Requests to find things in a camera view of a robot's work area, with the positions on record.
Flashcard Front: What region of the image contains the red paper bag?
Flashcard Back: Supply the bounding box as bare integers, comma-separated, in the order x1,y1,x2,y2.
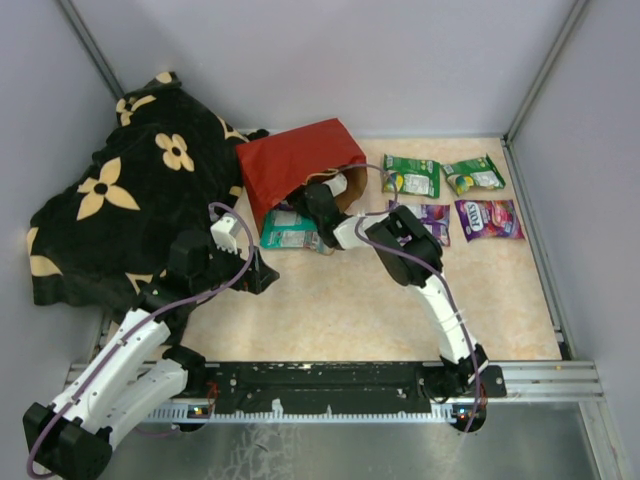
236,118,368,231

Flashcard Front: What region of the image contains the purple candy bag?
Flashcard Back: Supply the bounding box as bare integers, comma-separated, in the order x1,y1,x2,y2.
406,204,451,247
454,200,525,242

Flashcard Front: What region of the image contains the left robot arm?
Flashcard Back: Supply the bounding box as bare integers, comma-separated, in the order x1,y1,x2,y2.
23,230,279,479

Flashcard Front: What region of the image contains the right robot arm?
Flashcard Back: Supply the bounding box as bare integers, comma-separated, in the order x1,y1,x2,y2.
287,183,488,398

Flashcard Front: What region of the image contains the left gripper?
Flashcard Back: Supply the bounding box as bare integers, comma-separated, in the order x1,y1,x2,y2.
192,235,279,295

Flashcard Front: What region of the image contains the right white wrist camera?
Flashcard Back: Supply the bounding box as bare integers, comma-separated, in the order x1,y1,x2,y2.
323,173,348,197

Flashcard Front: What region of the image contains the green candy bag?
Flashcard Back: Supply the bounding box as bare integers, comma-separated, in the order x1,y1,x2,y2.
381,154,441,199
441,154,506,196

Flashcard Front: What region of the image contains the black floral blanket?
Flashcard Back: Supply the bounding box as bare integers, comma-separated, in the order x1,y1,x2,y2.
27,71,268,316

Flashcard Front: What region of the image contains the teal mint candy bag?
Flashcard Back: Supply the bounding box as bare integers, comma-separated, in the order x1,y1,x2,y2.
260,209,327,253

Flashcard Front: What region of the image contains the white cable duct strip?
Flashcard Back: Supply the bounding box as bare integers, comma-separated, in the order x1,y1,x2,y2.
149,402,489,426

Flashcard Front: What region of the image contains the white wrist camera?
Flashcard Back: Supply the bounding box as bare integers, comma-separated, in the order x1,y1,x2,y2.
323,173,348,197
210,213,242,254

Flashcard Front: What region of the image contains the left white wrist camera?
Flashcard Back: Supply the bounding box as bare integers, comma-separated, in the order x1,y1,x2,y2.
210,213,242,254

